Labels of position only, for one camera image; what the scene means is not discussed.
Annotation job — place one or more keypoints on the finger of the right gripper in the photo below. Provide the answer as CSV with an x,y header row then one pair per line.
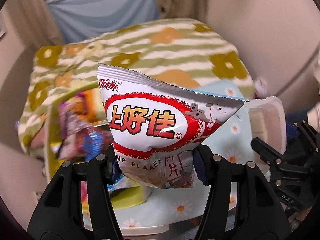
x,y
267,158

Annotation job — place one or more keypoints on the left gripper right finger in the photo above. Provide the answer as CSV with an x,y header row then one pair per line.
x,y
259,214

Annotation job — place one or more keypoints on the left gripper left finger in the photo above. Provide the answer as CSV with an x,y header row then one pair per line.
x,y
76,203

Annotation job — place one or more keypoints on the white cream snack pack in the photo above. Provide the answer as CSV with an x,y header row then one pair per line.
x,y
267,119

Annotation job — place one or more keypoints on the red white Oishi shrimp bag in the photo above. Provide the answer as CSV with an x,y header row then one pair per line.
x,y
155,126

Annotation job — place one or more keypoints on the yellow green cardboard box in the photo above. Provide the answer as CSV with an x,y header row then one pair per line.
x,y
75,149

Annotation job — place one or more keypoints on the dark red blue snack bag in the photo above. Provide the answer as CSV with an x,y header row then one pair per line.
x,y
95,141

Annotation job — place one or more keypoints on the purple snack bag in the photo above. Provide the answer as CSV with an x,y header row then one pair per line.
x,y
76,114

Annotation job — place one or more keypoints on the floral striped bed quilt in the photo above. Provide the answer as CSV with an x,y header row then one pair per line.
x,y
181,51

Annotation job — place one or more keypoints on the beige curtain left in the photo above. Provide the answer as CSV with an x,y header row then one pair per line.
x,y
34,23

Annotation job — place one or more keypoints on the blue cloth at window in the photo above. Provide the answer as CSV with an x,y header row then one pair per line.
x,y
82,19

